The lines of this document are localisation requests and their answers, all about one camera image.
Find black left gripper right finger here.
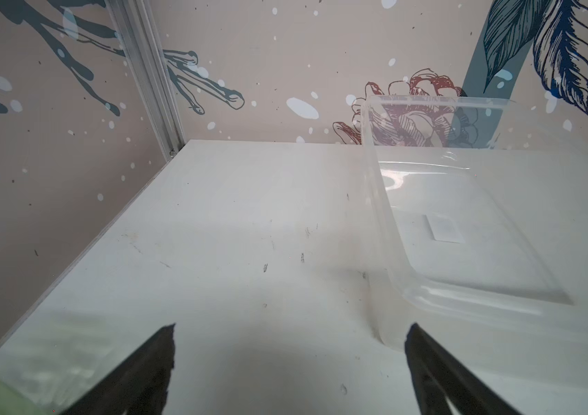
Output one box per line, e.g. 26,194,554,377
404,323,519,414

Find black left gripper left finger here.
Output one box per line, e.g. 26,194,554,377
64,325,176,415

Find clear plastic storage box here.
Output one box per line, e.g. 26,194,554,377
360,96,588,389

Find aluminium frame post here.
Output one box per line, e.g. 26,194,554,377
107,0,186,161

